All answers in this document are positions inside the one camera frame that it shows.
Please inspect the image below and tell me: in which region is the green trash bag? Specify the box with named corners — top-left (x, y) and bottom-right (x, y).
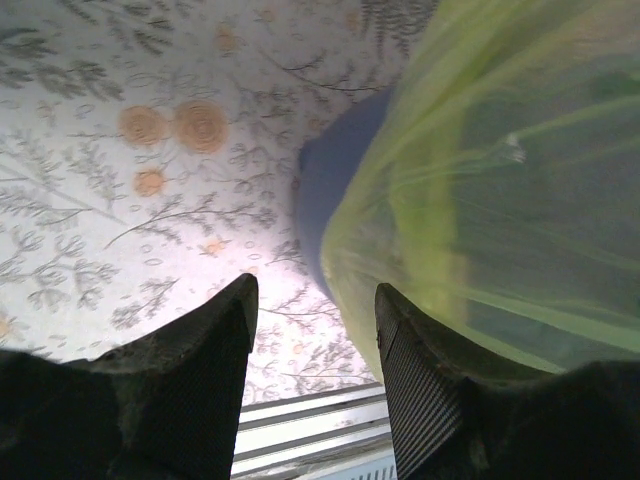
top-left (320, 1), bottom-right (639, 376)

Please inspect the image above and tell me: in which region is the aluminium front rail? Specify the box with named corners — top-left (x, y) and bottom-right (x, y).
top-left (231, 383), bottom-right (397, 480)

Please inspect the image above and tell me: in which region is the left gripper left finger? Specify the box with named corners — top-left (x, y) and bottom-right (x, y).
top-left (1, 274), bottom-right (259, 479)

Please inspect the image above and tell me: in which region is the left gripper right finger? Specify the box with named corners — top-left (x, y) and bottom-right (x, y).
top-left (375, 284), bottom-right (639, 479)

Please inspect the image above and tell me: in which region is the blue trash bin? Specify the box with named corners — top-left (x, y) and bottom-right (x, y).
top-left (295, 87), bottom-right (394, 298)

